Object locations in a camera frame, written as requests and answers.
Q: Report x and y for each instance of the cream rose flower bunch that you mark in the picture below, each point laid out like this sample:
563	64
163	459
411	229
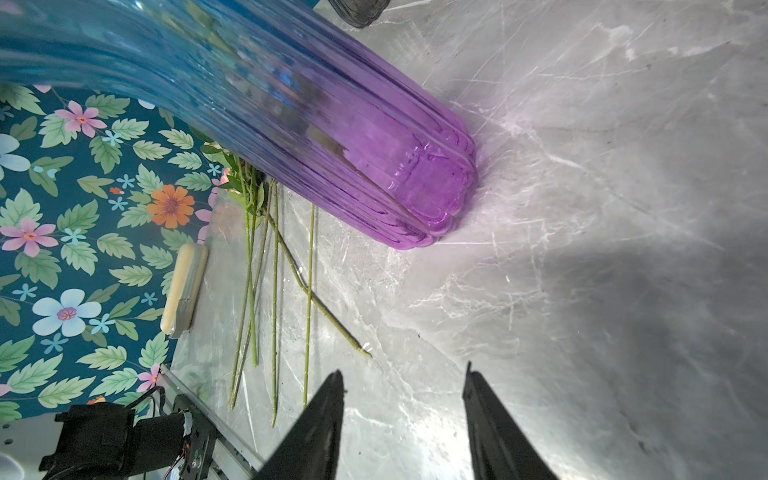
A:
265	250

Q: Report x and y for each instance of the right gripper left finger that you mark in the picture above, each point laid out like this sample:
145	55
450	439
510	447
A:
311	448

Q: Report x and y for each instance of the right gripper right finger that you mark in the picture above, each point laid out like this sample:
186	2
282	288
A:
498	447

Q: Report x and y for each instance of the purple glass vase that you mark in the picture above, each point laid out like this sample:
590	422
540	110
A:
277	85

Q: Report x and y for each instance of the dark maroon glass vase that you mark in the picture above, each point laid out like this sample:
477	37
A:
359	13

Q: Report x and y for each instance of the orange rose flower stem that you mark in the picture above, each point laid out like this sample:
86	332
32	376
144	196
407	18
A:
309	293

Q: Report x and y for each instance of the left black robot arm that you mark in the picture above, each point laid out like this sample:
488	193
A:
116	441

